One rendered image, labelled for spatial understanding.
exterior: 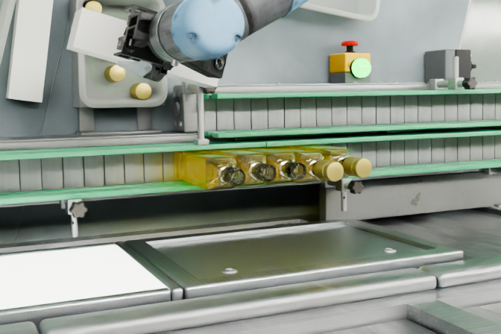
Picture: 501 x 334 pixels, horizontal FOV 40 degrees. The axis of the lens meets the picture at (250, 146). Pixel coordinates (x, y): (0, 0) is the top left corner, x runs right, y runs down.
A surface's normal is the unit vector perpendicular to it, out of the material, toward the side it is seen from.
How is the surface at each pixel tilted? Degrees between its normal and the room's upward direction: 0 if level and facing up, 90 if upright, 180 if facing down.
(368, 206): 0
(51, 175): 0
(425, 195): 0
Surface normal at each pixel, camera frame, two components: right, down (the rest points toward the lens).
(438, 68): -0.91, 0.04
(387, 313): 0.40, 0.06
